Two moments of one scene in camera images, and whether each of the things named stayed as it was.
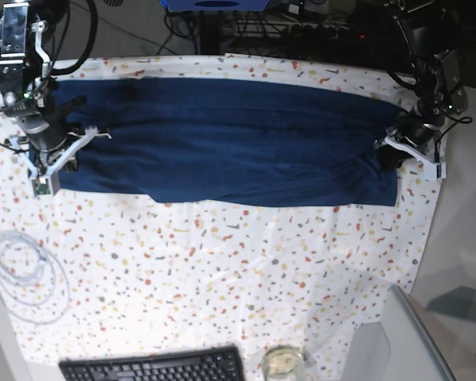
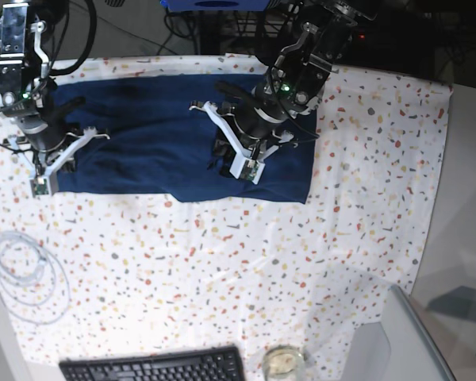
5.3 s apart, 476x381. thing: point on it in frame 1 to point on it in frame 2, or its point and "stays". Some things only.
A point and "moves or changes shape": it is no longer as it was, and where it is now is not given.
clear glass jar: (284, 363) stays
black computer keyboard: (214, 363) stays
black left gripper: (411, 128) to (256, 114)
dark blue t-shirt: (239, 140) moves or changes shape
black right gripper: (50, 128) stays
